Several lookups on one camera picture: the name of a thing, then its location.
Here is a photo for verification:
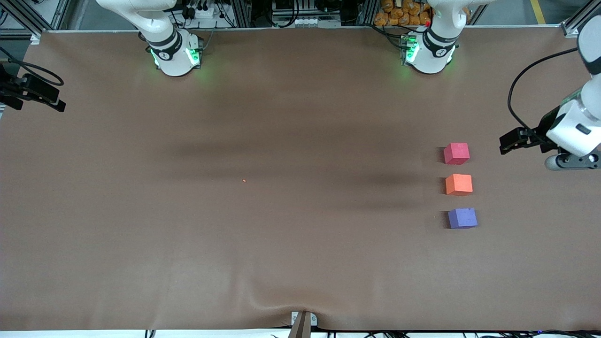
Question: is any orange foam block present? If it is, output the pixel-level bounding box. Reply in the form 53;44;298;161
445;174;474;196

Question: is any red foam block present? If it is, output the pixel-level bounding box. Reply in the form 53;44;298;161
443;143;470;165

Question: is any purple foam block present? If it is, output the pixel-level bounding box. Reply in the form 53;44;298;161
447;208;478;230

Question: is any bag of orange balls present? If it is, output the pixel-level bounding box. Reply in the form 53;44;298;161
374;0;471;27

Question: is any white power strip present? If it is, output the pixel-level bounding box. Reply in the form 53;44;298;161
185;4;217;20

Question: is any brown table mat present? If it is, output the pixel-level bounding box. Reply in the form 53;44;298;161
0;27;601;332

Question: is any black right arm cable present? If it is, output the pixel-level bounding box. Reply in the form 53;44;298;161
0;46;64;88

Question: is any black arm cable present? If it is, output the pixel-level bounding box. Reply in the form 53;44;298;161
507;47;579;133
0;46;64;88

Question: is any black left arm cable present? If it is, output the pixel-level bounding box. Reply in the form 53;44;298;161
507;47;579;133

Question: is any aluminium frame strut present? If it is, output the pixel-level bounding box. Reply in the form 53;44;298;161
561;0;601;39
5;0;71;39

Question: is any metal clamp bracket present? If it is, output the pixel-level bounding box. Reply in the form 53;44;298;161
291;311;318;327

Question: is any brown camera post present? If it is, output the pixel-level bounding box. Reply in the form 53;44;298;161
287;312;312;338

